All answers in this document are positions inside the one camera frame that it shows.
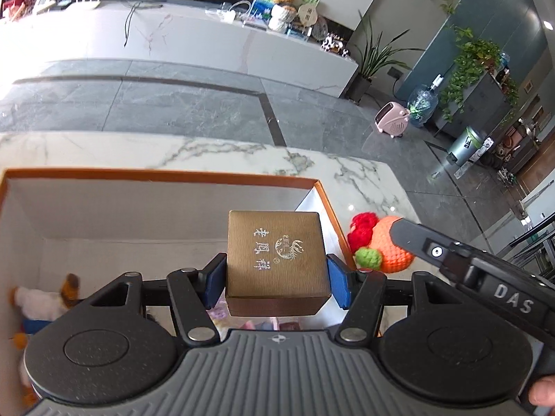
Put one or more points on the white orange-rimmed storage box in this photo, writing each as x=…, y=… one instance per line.
x=130, y=208

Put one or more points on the grey trash can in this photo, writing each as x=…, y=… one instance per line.
x=466, y=145

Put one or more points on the blue water bottle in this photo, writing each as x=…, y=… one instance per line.
x=422, y=104

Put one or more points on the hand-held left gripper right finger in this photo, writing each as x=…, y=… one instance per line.
x=336, y=285

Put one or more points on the round wooden sign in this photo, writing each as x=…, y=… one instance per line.
x=308, y=11

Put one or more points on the pink space heater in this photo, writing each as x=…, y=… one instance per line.
x=392, y=119

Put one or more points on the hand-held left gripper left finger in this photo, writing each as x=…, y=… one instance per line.
x=214, y=285

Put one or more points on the grey cabinet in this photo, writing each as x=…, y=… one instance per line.
x=485, y=99

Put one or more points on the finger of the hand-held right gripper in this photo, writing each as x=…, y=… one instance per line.
x=416, y=236

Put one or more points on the crochet orange with red flower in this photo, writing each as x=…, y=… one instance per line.
x=383, y=247

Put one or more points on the person's right hand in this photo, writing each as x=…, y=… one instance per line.
x=544, y=392

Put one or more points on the cow figurines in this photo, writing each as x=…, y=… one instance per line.
x=336, y=45

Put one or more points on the white plush toy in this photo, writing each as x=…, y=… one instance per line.
x=39, y=303

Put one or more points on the potted plant in black pot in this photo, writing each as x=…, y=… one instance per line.
x=363, y=86

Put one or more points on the brown square gift box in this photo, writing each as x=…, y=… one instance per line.
x=277, y=264

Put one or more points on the trailing ivy plant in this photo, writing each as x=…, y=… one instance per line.
x=470, y=60

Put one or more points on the long white counter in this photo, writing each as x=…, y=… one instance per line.
x=195, y=39

